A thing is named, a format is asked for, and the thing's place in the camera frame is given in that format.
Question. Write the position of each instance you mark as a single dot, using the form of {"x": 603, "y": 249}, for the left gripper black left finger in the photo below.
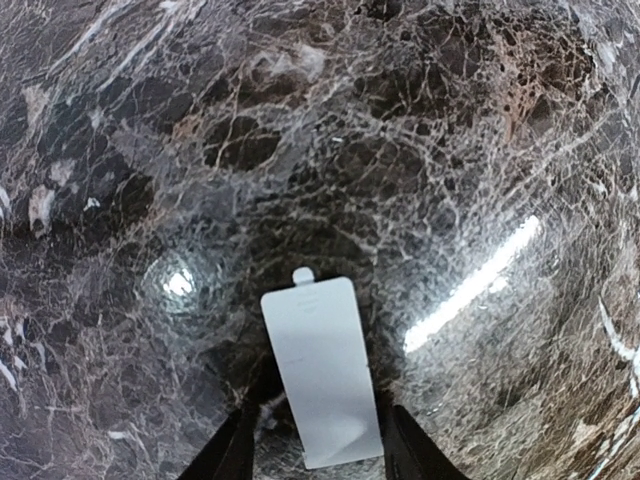
{"x": 229, "y": 454}

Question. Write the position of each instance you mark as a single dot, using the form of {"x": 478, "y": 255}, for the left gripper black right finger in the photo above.
{"x": 409, "y": 453}

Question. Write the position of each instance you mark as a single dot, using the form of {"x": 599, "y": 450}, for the white battery cover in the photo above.
{"x": 316, "y": 334}

